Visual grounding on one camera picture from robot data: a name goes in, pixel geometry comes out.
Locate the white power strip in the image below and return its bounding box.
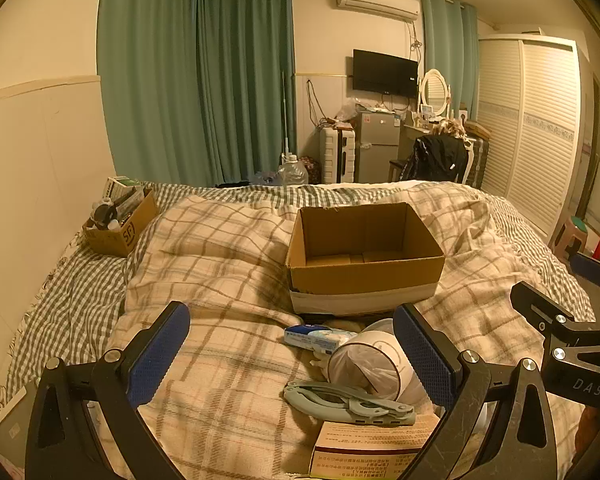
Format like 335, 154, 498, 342
0, 385, 28, 432

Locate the white plastic bag roll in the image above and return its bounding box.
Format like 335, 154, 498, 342
326, 317, 431, 406

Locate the white suitcase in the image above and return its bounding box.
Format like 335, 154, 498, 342
319, 126, 357, 184

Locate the large cardboard box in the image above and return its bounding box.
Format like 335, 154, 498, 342
285, 202, 446, 317

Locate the mop pole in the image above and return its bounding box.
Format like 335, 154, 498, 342
280, 72, 294, 161

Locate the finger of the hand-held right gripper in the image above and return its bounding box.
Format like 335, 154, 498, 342
510, 281, 578, 343
569, 252, 600, 293

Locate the black wall television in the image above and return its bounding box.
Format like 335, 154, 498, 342
352, 49, 419, 98

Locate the grey small fridge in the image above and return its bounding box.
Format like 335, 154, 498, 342
355, 110, 401, 184

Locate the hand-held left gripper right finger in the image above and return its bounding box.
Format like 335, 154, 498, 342
392, 302, 558, 480

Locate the beige plaid blanket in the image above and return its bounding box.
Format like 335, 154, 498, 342
102, 182, 586, 480

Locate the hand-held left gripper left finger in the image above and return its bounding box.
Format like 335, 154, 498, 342
25, 301, 191, 480

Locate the white air conditioner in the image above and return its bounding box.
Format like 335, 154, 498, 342
335, 0, 422, 23

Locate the black round item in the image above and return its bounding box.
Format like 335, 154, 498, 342
91, 199, 117, 227

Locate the tan fluffy item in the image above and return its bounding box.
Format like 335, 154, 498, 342
432, 120, 466, 139

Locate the black jacket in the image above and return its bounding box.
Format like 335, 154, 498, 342
400, 134, 470, 184

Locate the red white medicine box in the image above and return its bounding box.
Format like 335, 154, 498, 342
309, 412, 441, 478

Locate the small cardboard box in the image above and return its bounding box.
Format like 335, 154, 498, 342
82, 187, 159, 258

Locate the white oval mirror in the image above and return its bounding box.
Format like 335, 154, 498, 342
419, 68, 453, 120

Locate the white louvred wardrobe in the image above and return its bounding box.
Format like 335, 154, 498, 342
477, 35, 581, 242

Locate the large clear water bottle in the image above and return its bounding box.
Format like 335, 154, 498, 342
278, 155, 309, 187

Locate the brown suitcase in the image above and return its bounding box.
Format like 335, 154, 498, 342
462, 120, 492, 192

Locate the blue white tissue pack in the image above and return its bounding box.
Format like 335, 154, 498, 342
284, 324, 358, 356

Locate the plastic stool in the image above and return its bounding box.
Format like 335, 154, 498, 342
550, 216, 588, 261

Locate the wide green curtain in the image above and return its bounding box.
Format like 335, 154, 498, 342
97, 0, 203, 187

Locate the dark patterned bag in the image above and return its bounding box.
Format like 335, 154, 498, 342
300, 156, 322, 184

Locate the green white carton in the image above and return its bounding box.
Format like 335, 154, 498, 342
104, 176, 143, 201

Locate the narrow green curtain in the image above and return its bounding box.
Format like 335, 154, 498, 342
420, 0, 479, 126

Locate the light blue plier tool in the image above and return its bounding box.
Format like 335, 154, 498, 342
284, 381, 416, 426

